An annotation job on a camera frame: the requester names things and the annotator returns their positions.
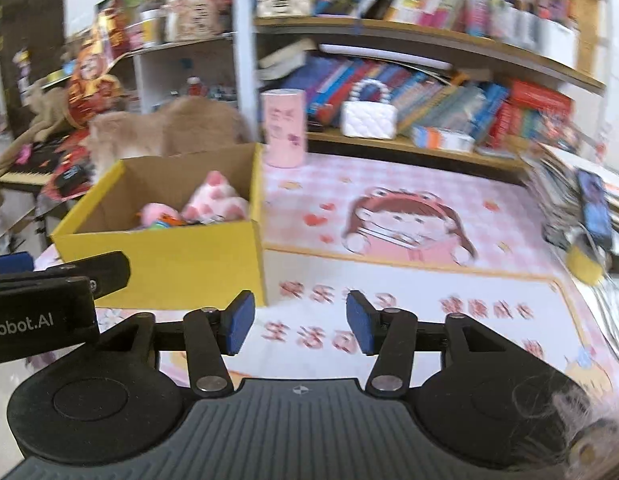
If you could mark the pink pig plush toy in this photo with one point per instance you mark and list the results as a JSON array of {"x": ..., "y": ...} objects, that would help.
[{"x": 214, "y": 197}]

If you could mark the white pen organizer with markers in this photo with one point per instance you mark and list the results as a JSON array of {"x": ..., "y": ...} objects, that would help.
[{"x": 544, "y": 35}]

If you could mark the yellow cardboard box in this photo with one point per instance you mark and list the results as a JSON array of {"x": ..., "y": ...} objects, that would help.
[{"x": 164, "y": 260}]

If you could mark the brown plush animal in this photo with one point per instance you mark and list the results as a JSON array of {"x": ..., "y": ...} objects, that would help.
[{"x": 34, "y": 115}]

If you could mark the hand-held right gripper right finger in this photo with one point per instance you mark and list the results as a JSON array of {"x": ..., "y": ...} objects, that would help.
[{"x": 362, "y": 322}]

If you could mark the cream thick book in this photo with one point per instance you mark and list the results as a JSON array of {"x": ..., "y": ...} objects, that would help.
[{"x": 284, "y": 60}]

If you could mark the white jar with yellow label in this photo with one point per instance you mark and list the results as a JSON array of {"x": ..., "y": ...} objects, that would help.
[{"x": 149, "y": 32}]

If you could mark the yellow tape roll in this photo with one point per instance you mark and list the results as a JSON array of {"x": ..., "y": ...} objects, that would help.
[{"x": 584, "y": 265}]

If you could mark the white shelf unit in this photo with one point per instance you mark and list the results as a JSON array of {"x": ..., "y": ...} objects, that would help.
[{"x": 164, "y": 75}]

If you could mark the white quilted handbag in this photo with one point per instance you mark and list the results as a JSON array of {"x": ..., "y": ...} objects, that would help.
[{"x": 367, "y": 120}]

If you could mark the black smartphone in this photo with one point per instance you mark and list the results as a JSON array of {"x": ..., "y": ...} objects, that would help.
[{"x": 594, "y": 207}]

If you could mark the wooden bookshelf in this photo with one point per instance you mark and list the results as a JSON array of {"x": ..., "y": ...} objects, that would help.
[{"x": 439, "y": 42}]

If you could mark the red dictionaries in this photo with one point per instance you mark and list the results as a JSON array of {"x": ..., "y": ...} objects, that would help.
[{"x": 534, "y": 110}]

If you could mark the white rolled paper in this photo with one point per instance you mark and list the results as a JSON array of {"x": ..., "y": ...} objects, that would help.
[{"x": 384, "y": 55}]

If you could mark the blue and orange small box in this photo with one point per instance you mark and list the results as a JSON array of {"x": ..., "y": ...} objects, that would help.
[{"x": 442, "y": 139}]

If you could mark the red and gold printed bag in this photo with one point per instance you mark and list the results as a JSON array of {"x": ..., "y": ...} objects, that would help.
[{"x": 97, "y": 75}]

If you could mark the small black box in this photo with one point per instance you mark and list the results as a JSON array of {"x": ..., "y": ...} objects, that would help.
[{"x": 72, "y": 175}]

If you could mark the pink cylinder container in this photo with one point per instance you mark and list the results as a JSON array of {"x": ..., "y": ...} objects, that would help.
[{"x": 284, "y": 130}]

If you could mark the clear plastic bottle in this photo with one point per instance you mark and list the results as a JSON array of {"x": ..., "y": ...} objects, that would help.
[{"x": 477, "y": 5}]

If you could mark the pink printed desk mat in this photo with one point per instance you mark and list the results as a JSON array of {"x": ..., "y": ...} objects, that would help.
[{"x": 414, "y": 270}]

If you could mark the stack of papers and booklets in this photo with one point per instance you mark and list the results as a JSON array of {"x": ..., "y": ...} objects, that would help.
[{"x": 549, "y": 185}]

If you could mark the pink chick plush toy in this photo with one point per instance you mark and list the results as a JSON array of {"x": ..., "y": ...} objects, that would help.
[{"x": 154, "y": 210}]

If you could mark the row of blue children's books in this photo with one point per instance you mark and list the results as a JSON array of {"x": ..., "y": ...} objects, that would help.
[{"x": 429, "y": 95}]

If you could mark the electric keyboard piano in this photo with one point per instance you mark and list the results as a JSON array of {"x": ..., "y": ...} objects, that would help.
[{"x": 34, "y": 165}]

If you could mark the orange fluffy cat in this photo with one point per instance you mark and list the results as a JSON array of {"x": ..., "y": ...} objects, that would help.
[{"x": 189, "y": 125}]

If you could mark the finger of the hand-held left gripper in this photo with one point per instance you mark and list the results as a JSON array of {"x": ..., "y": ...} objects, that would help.
[
  {"x": 99, "y": 272},
  {"x": 9, "y": 262}
]

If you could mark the floral rabbit doll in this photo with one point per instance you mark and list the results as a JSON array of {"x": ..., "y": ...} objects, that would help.
[{"x": 194, "y": 10}]

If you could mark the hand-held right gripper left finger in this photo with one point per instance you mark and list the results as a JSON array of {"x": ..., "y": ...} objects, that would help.
[{"x": 239, "y": 322}]

